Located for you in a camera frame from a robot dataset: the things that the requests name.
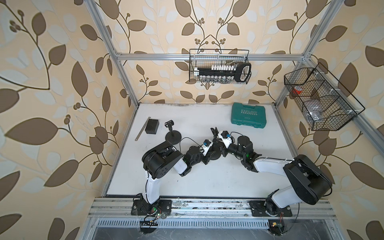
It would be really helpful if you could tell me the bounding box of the socket set rail black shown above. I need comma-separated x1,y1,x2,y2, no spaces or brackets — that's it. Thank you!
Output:
192,63,252,84

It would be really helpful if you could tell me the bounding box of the red item in basket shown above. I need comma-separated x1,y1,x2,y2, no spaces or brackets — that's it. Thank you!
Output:
292,86,303,96

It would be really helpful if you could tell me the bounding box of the plastic bag in basket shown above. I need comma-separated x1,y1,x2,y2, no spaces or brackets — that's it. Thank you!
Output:
303,100,326,121

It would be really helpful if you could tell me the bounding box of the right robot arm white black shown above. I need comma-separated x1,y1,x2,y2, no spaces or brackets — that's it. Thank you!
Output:
219,132,333,217

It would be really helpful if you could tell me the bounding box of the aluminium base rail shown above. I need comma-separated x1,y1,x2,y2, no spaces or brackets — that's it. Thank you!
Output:
88,198,337,229

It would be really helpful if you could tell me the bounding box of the black wire basket right wall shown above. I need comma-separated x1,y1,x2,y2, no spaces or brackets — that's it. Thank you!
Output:
284,63,366,131

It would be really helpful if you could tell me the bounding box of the small black box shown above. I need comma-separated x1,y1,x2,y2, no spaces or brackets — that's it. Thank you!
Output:
145,119,160,135

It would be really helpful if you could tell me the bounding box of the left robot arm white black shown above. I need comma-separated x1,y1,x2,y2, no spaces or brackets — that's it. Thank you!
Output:
135,140,221,216

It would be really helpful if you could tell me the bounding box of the black wire basket wall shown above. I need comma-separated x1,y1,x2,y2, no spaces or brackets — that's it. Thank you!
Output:
284,63,366,131
189,49,252,85

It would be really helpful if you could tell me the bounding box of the black microphone stand pole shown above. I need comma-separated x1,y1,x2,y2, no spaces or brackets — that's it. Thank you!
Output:
165,120,174,142

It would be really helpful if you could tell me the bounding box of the black round stand base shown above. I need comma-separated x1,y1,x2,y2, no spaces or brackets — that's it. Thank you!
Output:
165,130,182,145

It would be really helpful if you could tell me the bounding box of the black wire basket back wall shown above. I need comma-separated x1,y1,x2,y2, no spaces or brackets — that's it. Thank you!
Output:
189,49,252,85

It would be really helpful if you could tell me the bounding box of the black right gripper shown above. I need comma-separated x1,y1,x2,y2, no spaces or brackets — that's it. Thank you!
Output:
213,138,246,161

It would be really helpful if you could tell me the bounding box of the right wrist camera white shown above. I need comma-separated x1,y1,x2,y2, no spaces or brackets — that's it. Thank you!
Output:
218,131,234,149

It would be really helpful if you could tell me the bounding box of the green plastic tool case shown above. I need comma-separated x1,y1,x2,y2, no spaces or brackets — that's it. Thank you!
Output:
231,103,267,129

